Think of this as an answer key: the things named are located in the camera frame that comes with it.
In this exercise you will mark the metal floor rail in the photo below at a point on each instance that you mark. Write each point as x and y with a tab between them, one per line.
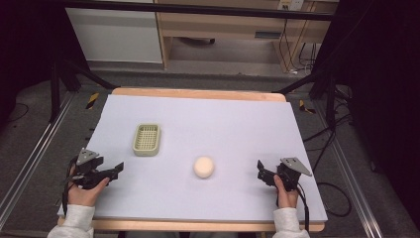
355	185
29	158

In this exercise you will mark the person's left hand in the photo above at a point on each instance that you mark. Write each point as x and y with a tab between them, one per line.
82	196

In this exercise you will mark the wooden table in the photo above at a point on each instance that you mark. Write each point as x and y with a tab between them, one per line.
198	94

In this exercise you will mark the black overhead frame bar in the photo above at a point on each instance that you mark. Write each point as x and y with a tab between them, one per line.
198	9

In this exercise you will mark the white foam table mat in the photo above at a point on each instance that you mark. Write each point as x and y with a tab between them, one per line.
211	132

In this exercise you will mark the white power strip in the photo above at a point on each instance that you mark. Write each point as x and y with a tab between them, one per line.
290	4

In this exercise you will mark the light wooden desk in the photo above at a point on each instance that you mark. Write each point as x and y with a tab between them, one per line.
218	26

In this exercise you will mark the white cabinet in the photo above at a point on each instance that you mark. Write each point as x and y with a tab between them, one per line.
115	36

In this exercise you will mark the person's right hand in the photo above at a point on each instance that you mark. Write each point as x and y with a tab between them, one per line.
286	198

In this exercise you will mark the dark curtain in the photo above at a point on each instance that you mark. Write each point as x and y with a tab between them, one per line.
29	43
383	92

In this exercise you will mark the round cream soap bar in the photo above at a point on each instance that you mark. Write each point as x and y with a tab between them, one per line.
203	167

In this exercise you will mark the black stand legs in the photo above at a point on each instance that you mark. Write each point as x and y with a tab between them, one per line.
317	82
71	76

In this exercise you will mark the green slotted soap dish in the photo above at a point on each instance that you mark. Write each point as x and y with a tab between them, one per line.
147	139

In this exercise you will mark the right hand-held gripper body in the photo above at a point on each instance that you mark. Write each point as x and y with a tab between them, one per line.
290	177

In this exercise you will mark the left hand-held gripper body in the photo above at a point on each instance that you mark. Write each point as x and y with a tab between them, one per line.
86	173

